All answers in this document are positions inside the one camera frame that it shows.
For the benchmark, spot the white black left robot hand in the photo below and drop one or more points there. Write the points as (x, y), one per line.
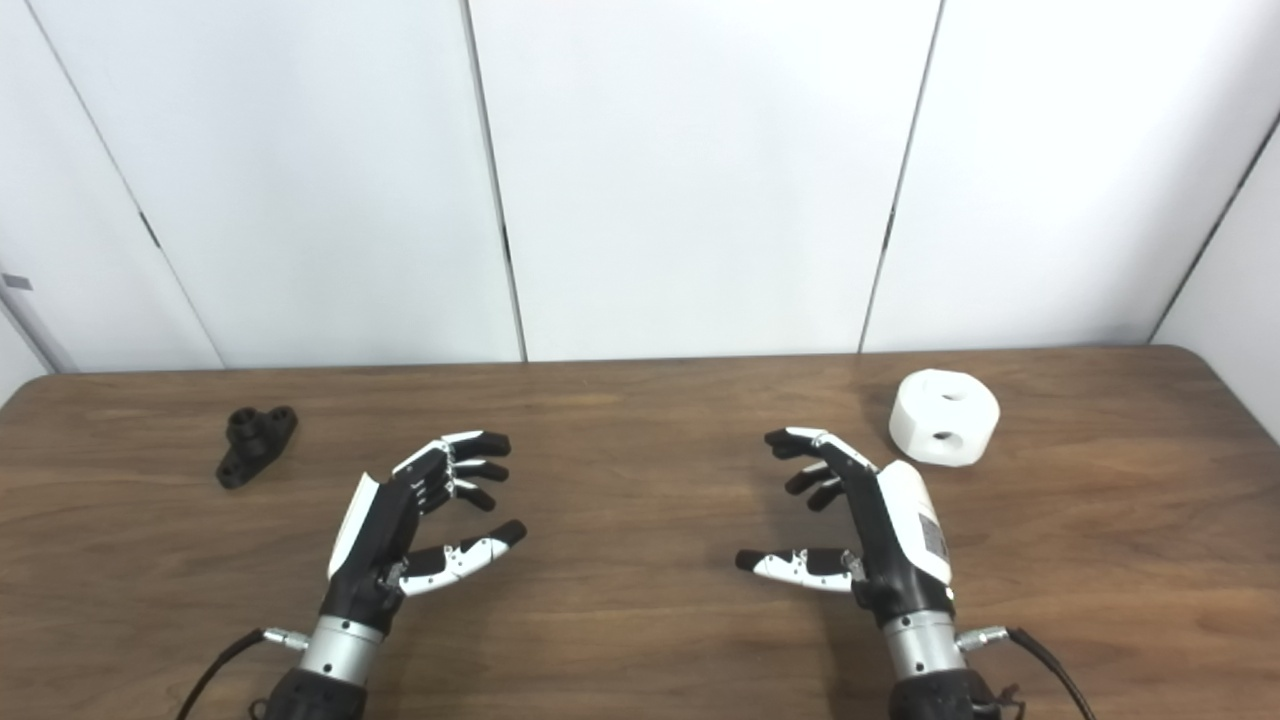
(372, 540)

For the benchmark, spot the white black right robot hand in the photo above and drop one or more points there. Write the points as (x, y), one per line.
(905, 540)

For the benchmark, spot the round white piece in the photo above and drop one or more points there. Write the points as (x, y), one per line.
(925, 415)

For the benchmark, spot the black flanged holder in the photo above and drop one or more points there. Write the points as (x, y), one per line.
(252, 447)

